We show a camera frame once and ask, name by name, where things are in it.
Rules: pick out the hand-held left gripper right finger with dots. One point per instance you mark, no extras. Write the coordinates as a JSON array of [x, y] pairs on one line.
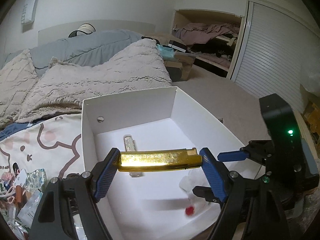
[[212, 175]]

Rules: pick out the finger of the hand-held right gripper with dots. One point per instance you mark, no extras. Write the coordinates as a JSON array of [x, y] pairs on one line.
[[205, 193], [232, 156]]

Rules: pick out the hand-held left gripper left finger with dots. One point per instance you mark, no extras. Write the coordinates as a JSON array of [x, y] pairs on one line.
[[107, 175]]

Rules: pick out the white tissue wad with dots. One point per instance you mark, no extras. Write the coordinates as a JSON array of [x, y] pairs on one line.
[[192, 182]]

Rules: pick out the small red ball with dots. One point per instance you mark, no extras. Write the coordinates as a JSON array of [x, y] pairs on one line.
[[189, 210]]

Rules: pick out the clear glitter tube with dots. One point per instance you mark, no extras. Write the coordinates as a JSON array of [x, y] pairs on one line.
[[128, 142]]

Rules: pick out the gold glitter rectangular case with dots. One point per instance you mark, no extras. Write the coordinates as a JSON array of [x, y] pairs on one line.
[[155, 161]]

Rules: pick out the white cardboard box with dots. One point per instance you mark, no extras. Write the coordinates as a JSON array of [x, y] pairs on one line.
[[130, 115]]

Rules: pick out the silver foil packet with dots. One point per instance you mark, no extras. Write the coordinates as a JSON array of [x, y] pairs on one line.
[[35, 180]]

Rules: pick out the white louvered closet door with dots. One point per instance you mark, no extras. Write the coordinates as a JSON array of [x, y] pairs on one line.
[[275, 50]]

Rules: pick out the blue-white plastic packet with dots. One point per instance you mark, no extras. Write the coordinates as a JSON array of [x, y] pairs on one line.
[[31, 208]]

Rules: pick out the beige fluffy pillow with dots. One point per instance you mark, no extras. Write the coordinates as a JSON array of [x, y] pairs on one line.
[[100, 75], [15, 80]]

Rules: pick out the blue cloth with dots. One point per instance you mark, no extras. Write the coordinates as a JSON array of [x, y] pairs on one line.
[[15, 131]]

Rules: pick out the brown cardboard box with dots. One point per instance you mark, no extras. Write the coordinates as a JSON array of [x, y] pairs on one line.
[[181, 67]]

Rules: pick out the black flat box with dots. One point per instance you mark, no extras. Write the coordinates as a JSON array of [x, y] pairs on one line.
[[178, 46]]

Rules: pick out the blue face mask pack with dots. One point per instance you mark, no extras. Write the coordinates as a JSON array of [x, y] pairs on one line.
[[165, 52]]

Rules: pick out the pink clothes pile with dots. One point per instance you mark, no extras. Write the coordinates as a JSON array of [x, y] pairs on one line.
[[207, 30]]

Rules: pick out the grey pillow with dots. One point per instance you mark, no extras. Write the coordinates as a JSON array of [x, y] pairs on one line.
[[82, 47]]

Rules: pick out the white sun visor cap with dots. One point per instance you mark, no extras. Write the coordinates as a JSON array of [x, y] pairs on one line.
[[82, 29]]

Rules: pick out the white hanging paper bag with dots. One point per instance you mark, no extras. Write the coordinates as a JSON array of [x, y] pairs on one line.
[[29, 11]]

